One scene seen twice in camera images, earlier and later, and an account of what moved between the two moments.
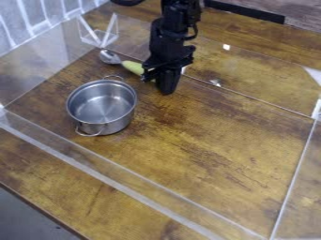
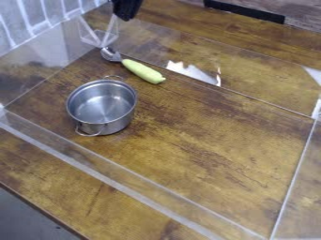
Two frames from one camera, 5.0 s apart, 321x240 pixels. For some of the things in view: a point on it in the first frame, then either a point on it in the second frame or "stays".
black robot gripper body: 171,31 → 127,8
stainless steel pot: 102,106 stays
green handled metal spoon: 112,58 stays
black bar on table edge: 247,11 stays
